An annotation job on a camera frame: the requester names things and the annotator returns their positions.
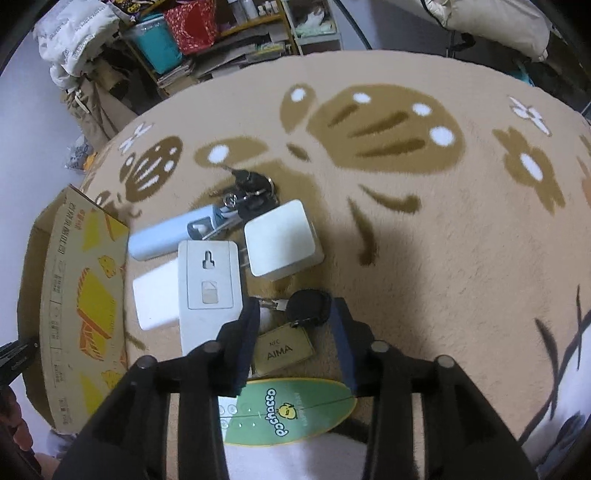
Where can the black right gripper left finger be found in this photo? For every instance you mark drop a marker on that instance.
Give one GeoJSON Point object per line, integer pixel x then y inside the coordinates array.
{"type": "Point", "coordinates": [126, 436]}

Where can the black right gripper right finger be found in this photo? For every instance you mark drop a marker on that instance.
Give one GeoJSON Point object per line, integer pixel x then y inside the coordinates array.
{"type": "Point", "coordinates": [428, 417]}

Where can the brown cardboard box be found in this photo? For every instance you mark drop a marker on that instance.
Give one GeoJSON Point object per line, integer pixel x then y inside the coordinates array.
{"type": "Point", "coordinates": [71, 299]}

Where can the green Pochacco oval board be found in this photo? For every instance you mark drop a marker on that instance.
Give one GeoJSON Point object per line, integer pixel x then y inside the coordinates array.
{"type": "Point", "coordinates": [281, 411]}

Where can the black car key with tag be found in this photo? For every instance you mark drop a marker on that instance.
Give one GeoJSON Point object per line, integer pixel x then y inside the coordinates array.
{"type": "Point", "coordinates": [286, 325]}

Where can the white square charger adapter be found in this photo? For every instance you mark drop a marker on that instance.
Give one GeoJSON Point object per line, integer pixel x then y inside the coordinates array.
{"type": "Point", "coordinates": [282, 242]}

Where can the left hand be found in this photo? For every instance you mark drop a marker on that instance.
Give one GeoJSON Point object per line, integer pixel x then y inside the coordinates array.
{"type": "Point", "coordinates": [12, 418]}

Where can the light blue power bank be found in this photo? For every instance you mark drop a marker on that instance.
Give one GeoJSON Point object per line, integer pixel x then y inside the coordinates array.
{"type": "Point", "coordinates": [163, 238]}

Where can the plush toy bag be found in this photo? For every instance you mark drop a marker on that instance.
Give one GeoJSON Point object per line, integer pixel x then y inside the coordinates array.
{"type": "Point", "coordinates": [79, 154]}

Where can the beige patterned round rug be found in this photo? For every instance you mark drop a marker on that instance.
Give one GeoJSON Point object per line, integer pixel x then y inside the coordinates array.
{"type": "Point", "coordinates": [452, 203]}

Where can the beige trench coat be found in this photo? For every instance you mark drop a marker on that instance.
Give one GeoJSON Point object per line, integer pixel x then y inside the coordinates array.
{"type": "Point", "coordinates": [99, 115]}

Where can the bunch of keys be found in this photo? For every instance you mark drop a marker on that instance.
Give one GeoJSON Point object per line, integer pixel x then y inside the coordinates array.
{"type": "Point", "coordinates": [248, 195]}

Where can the white puffer jacket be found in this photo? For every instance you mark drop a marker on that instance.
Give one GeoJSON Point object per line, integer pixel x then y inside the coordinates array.
{"type": "Point", "coordinates": [71, 34]}

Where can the stack of books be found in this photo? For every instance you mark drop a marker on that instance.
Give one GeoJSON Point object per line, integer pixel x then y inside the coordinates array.
{"type": "Point", "coordinates": [240, 53]}

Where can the teal storage bin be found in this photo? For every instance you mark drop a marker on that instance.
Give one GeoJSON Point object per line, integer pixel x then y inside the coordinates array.
{"type": "Point", "coordinates": [155, 42]}

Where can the wooden shelf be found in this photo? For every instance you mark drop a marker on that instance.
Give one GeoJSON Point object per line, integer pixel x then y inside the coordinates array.
{"type": "Point", "coordinates": [234, 19]}

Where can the red patterned bag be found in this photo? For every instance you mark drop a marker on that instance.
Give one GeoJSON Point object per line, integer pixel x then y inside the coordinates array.
{"type": "Point", "coordinates": [192, 25]}

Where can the white metal cart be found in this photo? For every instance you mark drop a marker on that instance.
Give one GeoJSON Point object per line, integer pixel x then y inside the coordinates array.
{"type": "Point", "coordinates": [313, 26]}

